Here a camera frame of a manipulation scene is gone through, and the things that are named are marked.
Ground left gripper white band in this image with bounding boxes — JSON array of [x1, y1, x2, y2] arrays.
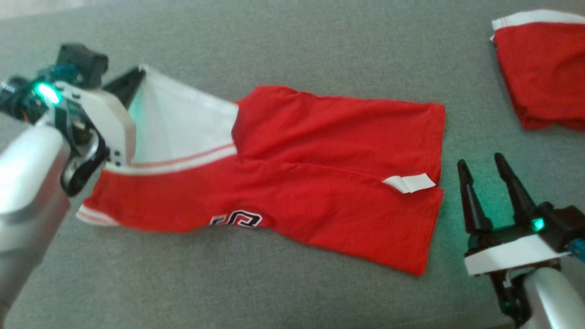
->
[[43, 66, 147, 168]]

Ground red jersey with white stripes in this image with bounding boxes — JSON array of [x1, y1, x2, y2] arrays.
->
[[75, 64, 447, 277]]

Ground red shorts with white band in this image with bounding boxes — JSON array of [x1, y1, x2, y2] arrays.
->
[[490, 9, 585, 132]]

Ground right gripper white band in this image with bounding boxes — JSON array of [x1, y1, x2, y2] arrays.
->
[[457, 152, 577, 277]]

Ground right blue-plug black cable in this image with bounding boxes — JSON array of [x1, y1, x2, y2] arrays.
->
[[568, 238, 585, 264]]

